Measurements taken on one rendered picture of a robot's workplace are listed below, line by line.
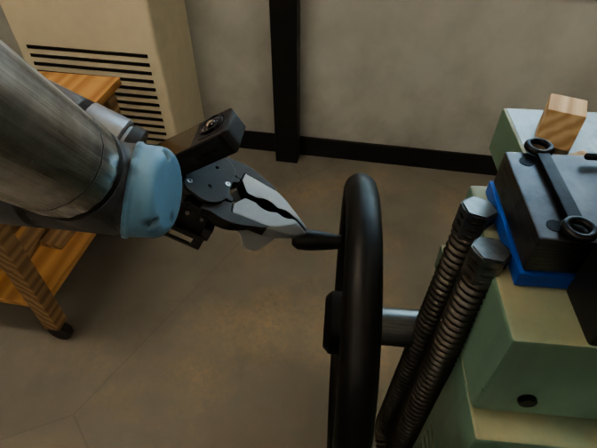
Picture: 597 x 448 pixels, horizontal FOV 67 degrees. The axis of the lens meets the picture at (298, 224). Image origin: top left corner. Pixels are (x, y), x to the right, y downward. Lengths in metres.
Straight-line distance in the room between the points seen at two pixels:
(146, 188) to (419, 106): 1.61
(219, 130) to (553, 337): 0.31
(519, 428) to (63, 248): 1.36
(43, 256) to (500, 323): 1.38
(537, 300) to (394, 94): 1.58
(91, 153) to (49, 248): 1.25
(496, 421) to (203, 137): 0.33
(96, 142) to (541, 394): 0.33
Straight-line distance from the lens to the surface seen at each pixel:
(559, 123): 0.55
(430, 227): 1.75
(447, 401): 0.78
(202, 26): 1.88
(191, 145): 0.44
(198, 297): 1.51
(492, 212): 0.34
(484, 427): 0.36
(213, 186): 0.48
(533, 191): 0.32
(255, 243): 0.51
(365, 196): 0.36
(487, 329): 0.32
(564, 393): 0.35
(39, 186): 0.29
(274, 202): 0.50
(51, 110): 0.28
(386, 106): 1.87
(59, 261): 1.50
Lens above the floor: 1.18
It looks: 44 degrees down
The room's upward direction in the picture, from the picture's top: straight up
